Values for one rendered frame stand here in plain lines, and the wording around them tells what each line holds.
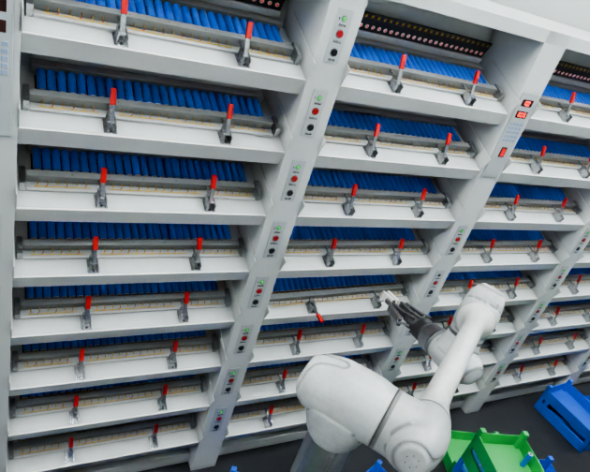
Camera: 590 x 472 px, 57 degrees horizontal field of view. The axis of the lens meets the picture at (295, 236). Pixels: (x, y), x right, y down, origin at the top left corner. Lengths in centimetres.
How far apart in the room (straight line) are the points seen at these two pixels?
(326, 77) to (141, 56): 43
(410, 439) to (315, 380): 22
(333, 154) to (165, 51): 52
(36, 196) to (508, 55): 136
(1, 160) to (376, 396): 89
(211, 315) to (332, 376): 63
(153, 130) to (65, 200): 26
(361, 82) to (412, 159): 32
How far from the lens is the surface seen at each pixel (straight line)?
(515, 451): 229
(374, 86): 147
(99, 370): 173
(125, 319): 161
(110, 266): 148
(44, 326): 158
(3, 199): 132
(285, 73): 133
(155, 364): 176
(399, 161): 161
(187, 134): 133
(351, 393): 113
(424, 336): 173
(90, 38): 120
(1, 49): 118
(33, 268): 145
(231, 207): 146
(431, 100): 158
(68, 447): 200
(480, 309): 159
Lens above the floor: 180
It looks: 29 degrees down
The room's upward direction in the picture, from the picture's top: 18 degrees clockwise
